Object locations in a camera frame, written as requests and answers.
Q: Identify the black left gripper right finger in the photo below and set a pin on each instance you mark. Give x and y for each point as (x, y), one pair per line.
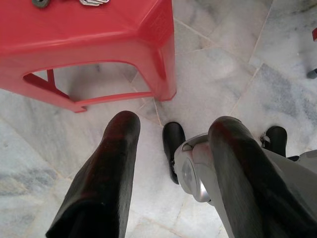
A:
(247, 186)

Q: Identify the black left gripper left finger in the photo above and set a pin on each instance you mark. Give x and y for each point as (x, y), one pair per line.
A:
(99, 186)

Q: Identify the red plastic stool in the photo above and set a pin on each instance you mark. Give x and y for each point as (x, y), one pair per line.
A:
(74, 37)

